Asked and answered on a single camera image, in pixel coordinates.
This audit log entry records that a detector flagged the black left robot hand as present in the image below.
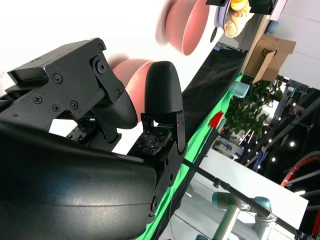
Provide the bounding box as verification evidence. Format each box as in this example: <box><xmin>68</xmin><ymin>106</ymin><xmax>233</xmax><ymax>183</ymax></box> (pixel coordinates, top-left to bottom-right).
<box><xmin>206</xmin><ymin>0</ymin><xmax>276</xmax><ymax>16</ymax></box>

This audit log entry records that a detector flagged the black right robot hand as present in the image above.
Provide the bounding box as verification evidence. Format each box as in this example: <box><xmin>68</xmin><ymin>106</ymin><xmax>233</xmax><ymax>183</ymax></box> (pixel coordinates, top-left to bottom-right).
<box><xmin>0</xmin><ymin>37</ymin><xmax>188</xmax><ymax>240</ymax></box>

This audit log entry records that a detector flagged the pink bowl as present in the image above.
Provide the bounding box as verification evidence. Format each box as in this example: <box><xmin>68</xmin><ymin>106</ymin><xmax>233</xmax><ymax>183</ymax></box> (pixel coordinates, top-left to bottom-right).
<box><xmin>107</xmin><ymin>57</ymin><xmax>156</xmax><ymax>127</ymax></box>
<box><xmin>164</xmin><ymin>0</ymin><xmax>216</xmax><ymax>56</ymax></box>

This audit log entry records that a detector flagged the pale lavender panel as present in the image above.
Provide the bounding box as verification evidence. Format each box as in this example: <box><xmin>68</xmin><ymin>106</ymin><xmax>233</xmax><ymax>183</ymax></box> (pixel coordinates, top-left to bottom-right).
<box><xmin>271</xmin><ymin>0</ymin><xmax>288</xmax><ymax>23</ymax></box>

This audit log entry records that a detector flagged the yellow toy fruit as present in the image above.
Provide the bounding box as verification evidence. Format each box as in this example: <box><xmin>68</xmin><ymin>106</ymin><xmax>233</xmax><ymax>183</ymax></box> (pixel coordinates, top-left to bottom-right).
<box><xmin>229</xmin><ymin>0</ymin><xmax>251</xmax><ymax>12</ymax></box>

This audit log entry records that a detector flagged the beige ginger root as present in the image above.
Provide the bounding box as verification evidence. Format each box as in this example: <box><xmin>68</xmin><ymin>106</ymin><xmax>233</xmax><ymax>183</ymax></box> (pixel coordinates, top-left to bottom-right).
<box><xmin>223</xmin><ymin>10</ymin><xmax>248</xmax><ymax>39</ymax></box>

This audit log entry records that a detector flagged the purple plate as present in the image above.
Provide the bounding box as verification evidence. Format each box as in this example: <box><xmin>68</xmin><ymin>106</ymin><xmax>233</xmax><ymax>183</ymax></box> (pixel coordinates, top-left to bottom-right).
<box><xmin>214</xmin><ymin>5</ymin><xmax>232</xmax><ymax>31</ymax></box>

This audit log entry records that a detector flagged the brown cardboard box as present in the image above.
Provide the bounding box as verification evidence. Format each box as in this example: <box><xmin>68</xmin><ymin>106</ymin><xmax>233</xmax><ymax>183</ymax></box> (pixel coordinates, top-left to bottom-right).
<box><xmin>242</xmin><ymin>33</ymin><xmax>297</xmax><ymax>85</ymax></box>

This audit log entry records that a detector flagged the black round table grommet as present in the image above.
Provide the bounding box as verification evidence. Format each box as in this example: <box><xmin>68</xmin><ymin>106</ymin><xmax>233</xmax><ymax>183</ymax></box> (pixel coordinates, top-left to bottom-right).
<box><xmin>209</xmin><ymin>26</ymin><xmax>219</xmax><ymax>42</ymax></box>

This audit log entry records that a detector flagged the teal plastic container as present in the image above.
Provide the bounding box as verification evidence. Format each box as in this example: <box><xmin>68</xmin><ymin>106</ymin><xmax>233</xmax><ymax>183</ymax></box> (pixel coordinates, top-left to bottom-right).
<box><xmin>231</xmin><ymin>81</ymin><xmax>251</xmax><ymax>99</ymax></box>

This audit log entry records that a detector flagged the green leafy plant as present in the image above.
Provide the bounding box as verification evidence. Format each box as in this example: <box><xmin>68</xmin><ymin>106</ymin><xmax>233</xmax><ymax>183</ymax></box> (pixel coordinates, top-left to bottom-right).
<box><xmin>224</xmin><ymin>74</ymin><xmax>286</xmax><ymax>145</ymax></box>

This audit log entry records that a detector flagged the small red object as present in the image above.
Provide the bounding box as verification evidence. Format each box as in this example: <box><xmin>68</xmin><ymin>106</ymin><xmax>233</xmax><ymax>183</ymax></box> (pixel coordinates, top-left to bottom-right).
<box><xmin>209</xmin><ymin>111</ymin><xmax>225</xmax><ymax>130</ymax></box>

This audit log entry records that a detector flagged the green cloth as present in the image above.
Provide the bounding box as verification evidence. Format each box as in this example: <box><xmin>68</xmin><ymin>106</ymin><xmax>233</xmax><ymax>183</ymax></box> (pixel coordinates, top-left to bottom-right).
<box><xmin>138</xmin><ymin>71</ymin><xmax>245</xmax><ymax>240</ymax></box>

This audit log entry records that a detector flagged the white counter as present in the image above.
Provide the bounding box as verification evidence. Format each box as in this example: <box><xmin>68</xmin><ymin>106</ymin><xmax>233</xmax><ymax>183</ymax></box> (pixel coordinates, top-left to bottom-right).
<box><xmin>174</xmin><ymin>149</ymin><xmax>310</xmax><ymax>240</ymax></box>

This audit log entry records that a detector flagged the red curved hose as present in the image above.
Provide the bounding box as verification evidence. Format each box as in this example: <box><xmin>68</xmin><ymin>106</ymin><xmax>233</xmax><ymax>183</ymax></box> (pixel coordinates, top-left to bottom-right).
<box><xmin>280</xmin><ymin>151</ymin><xmax>320</xmax><ymax>188</ymax></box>

